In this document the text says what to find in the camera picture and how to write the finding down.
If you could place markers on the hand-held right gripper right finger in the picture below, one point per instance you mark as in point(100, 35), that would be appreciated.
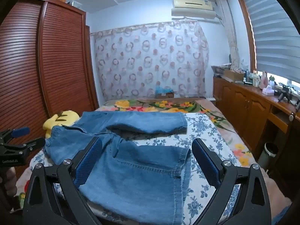
point(206, 164)

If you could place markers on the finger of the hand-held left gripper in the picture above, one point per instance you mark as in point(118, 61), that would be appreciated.
point(20, 132)
point(30, 144)

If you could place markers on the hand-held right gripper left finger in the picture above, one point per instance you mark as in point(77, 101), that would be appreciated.
point(88, 166)

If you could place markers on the blue denim pants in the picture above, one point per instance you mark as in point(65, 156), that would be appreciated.
point(140, 168)

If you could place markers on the person's left hand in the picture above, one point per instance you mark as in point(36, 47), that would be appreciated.
point(11, 182)

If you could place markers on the white blue floral sheet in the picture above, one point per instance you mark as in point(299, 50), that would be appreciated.
point(206, 131)

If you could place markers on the yellow plush toy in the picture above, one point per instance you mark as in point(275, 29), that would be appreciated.
point(58, 120)

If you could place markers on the wooden sideboard cabinet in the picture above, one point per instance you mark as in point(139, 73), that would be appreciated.
point(243, 112)

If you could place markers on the white flat board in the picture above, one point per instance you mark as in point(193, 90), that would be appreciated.
point(211, 99)

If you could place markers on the grey trash bin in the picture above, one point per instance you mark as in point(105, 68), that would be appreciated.
point(270, 152)

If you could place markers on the brown slatted wooden wardrobe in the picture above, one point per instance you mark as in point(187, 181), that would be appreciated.
point(61, 63)

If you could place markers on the brown box with blue cloth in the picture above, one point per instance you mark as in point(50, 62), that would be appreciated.
point(164, 92)

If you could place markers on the open cardboard box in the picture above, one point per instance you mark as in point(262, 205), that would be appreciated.
point(234, 75)

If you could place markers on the stack of printed papers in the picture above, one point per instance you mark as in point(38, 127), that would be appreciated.
point(219, 70)

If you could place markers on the pink tissue box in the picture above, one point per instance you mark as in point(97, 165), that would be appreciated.
point(268, 91)

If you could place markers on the row of toiletry bottles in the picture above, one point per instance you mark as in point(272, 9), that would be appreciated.
point(255, 80)

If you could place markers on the pink bottle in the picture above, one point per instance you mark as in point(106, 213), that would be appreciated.
point(264, 80)

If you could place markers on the beige tied curtain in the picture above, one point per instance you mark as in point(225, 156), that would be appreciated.
point(230, 39)

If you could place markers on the clear plastic storage box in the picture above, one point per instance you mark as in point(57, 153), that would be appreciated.
point(75, 4)

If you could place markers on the grey striped window blind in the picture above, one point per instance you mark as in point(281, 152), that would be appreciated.
point(274, 37)

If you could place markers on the small black tripod camera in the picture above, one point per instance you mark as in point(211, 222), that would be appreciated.
point(284, 91)

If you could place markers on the white wall air conditioner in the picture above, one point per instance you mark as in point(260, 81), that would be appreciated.
point(193, 8)

